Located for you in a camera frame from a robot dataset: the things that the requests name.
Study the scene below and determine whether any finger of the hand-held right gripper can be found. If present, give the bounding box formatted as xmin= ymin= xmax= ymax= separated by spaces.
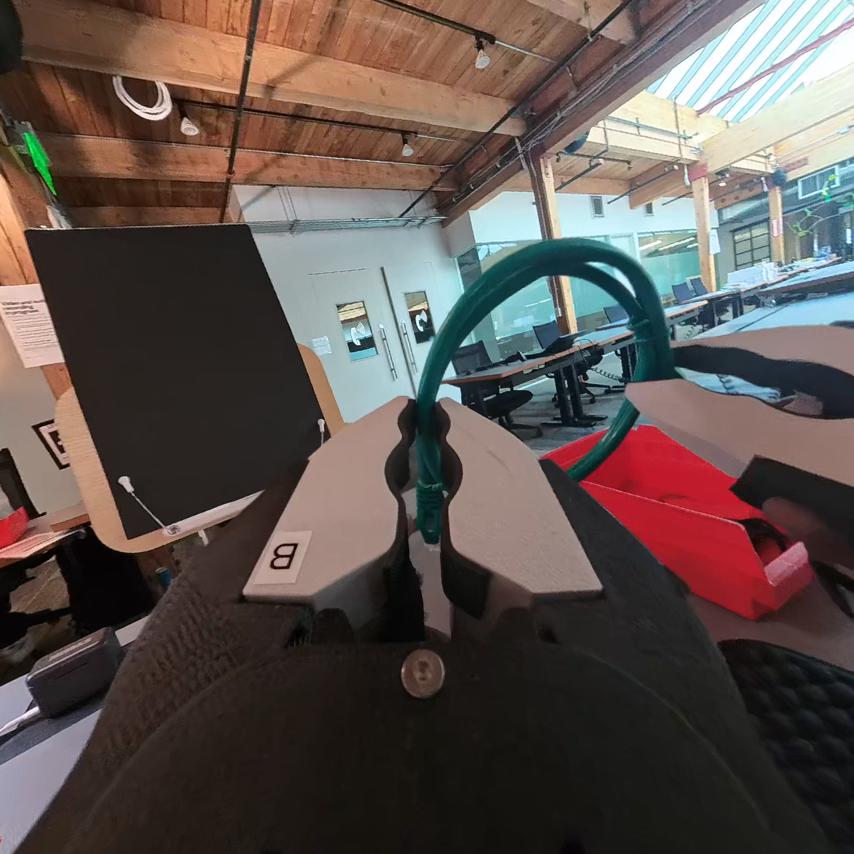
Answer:
xmin=626 ymin=379 xmax=854 ymax=481
xmin=669 ymin=325 xmax=854 ymax=420

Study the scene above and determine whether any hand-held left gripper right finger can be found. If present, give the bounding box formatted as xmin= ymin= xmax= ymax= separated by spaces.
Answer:
xmin=437 ymin=398 xmax=605 ymax=619

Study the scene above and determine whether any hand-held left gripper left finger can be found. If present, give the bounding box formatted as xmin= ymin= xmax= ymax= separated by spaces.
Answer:
xmin=242 ymin=397 xmax=411 ymax=628

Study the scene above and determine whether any red plastic bin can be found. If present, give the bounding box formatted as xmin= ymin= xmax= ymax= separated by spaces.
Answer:
xmin=540 ymin=423 xmax=818 ymax=623

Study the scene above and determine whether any green network cable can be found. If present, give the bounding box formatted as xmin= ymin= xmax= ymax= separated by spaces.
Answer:
xmin=414 ymin=237 xmax=683 ymax=546

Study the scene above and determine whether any wooden office desk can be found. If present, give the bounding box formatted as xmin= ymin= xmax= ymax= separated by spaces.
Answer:
xmin=442 ymin=329 xmax=636 ymax=429
xmin=693 ymin=286 xmax=854 ymax=342
xmin=0 ymin=502 xmax=92 ymax=569
xmin=666 ymin=255 xmax=854 ymax=302

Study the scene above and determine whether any wooden pillar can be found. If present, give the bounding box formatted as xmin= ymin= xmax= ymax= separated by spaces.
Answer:
xmin=0 ymin=159 xmax=76 ymax=403
xmin=766 ymin=185 xmax=788 ymax=266
xmin=526 ymin=152 xmax=579 ymax=336
xmin=689 ymin=165 xmax=719 ymax=292

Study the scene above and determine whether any green plant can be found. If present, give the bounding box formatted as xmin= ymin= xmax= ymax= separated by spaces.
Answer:
xmin=786 ymin=172 xmax=843 ymax=236

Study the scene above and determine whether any white door with window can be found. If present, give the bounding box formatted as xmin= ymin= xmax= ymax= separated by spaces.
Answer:
xmin=382 ymin=262 xmax=443 ymax=403
xmin=309 ymin=269 xmax=389 ymax=419

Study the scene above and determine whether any black office chair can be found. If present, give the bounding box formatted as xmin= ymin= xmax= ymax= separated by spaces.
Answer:
xmin=451 ymin=340 xmax=536 ymax=439
xmin=531 ymin=319 xmax=589 ymax=356

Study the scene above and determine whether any black textured cushion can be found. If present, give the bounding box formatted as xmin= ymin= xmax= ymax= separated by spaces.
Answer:
xmin=719 ymin=638 xmax=854 ymax=850

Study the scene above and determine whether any wooden book stand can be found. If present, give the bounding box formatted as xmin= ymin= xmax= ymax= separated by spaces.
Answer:
xmin=52 ymin=342 xmax=346 ymax=556

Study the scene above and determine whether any black white marker board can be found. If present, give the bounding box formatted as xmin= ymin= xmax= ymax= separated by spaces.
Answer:
xmin=31 ymin=418 xmax=72 ymax=471

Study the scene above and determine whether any black device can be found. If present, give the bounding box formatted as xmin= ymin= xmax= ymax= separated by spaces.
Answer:
xmin=24 ymin=626 xmax=124 ymax=719

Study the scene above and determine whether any white paper notice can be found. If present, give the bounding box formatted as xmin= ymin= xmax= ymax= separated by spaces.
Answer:
xmin=0 ymin=282 xmax=65 ymax=371

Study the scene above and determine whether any black ceiling pipe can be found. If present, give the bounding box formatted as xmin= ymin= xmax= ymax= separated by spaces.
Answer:
xmin=219 ymin=0 xmax=264 ymax=226

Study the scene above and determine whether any green exit sign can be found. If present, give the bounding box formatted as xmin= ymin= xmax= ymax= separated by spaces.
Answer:
xmin=5 ymin=115 xmax=59 ymax=196

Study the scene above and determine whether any black pole with round disc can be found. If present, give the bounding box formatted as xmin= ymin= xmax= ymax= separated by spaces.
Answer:
xmin=0 ymin=0 xmax=25 ymax=76

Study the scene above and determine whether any white coiled cable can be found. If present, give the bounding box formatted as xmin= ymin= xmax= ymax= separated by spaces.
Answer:
xmin=111 ymin=73 xmax=174 ymax=124

